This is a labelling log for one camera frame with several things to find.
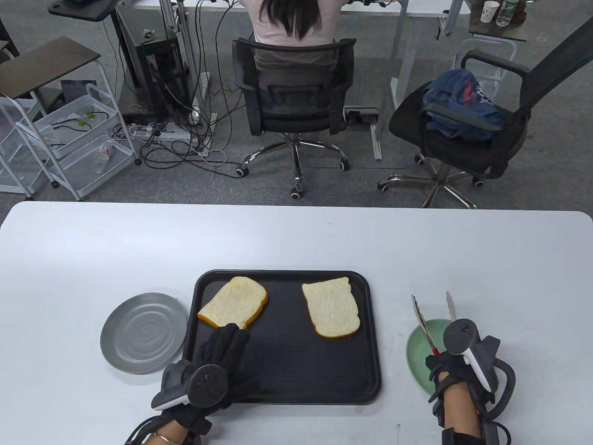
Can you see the person's left hand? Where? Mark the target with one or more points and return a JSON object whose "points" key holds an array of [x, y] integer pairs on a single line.
{"points": [[229, 345]]}

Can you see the person's right hand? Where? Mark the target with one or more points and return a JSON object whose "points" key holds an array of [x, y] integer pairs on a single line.
{"points": [[456, 371]]}

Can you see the grey hand controller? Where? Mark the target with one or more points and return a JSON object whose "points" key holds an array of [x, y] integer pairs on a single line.
{"points": [[206, 382], [461, 336]]}

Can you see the toast slice with orange crust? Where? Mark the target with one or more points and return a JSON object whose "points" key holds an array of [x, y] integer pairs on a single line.
{"points": [[234, 301]]}

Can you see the black food tray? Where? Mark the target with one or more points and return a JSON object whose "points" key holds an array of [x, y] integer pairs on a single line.
{"points": [[282, 352]]}

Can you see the grey metal plate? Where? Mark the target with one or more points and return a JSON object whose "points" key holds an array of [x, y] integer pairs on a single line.
{"points": [[143, 331]]}

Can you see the pale toast slice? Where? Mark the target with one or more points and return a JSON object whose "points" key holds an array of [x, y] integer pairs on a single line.
{"points": [[331, 303]]}

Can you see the person's right forearm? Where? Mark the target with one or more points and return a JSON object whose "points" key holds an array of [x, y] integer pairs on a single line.
{"points": [[458, 410]]}

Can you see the person's left forearm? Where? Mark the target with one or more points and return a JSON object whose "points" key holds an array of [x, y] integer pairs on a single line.
{"points": [[169, 431]]}

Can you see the green plate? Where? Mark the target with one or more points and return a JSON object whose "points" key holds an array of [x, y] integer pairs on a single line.
{"points": [[417, 361]]}

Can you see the black office chair with armrests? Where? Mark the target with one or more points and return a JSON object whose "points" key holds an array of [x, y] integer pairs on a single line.
{"points": [[463, 153]]}

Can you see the white power strip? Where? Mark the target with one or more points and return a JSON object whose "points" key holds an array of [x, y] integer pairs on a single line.
{"points": [[171, 134]]}

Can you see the empty plastic bottle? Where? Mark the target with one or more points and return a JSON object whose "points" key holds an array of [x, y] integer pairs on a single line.
{"points": [[103, 157]]}

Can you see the black mesh office chair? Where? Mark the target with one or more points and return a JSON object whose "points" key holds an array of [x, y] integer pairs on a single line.
{"points": [[296, 102]]}

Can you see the blue clothing bundle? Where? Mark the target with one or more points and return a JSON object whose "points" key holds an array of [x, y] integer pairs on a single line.
{"points": [[463, 104]]}

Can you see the black computer tower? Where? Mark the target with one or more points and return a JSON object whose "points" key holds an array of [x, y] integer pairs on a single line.
{"points": [[160, 79]]}

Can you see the dark-top small table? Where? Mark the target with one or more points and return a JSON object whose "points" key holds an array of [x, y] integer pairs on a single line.
{"points": [[498, 31]]}

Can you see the white paper cup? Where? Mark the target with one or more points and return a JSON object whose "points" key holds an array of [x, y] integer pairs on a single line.
{"points": [[489, 13]]}

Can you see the clear plastic water bottle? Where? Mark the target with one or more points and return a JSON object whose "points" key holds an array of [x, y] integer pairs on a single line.
{"points": [[505, 14]]}

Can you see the white background desk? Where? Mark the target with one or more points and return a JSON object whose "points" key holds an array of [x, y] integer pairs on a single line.
{"points": [[417, 7]]}

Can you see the black-top rolling stand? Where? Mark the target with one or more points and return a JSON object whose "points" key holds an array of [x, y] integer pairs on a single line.
{"points": [[81, 8]]}

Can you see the aluminium frame post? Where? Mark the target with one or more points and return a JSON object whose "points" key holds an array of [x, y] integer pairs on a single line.
{"points": [[183, 46]]}

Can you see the white metal stool frame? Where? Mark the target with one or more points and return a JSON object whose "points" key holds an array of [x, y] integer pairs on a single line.
{"points": [[486, 44]]}

